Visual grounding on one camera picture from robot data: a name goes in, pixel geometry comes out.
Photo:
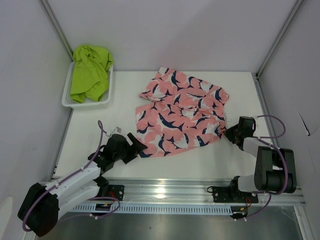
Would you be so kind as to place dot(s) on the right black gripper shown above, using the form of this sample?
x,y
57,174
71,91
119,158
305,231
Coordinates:
x,y
228,132

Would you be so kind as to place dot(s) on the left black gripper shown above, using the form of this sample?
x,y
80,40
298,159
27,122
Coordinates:
x,y
134,149

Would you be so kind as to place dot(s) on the pink shark print shorts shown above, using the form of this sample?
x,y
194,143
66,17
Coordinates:
x,y
184,113

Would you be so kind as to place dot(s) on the lime green cloth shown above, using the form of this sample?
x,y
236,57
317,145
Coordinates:
x,y
90,75

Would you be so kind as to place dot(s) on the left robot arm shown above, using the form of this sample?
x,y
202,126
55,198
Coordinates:
x,y
45,203

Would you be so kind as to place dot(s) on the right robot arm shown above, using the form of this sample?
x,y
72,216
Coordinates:
x,y
275,171

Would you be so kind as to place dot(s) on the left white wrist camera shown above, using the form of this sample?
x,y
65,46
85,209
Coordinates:
x,y
116,130

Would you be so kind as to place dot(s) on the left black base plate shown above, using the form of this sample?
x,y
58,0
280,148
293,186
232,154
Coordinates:
x,y
116,191

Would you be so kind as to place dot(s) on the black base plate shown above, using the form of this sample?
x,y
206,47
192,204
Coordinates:
x,y
116,191
226,194

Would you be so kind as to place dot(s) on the aluminium mounting rail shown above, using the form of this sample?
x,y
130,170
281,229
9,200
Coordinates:
x,y
167,191

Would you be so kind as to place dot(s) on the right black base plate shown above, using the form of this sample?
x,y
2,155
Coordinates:
x,y
226,194

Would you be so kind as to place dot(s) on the white slotted cable duct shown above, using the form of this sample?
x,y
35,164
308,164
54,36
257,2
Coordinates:
x,y
167,209

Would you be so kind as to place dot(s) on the right aluminium frame post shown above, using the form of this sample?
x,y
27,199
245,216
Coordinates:
x,y
283,31

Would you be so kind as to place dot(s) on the aluminium frame post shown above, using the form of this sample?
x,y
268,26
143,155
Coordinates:
x,y
53,20
283,31

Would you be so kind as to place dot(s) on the left aluminium frame post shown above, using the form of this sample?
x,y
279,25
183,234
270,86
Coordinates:
x,y
53,20

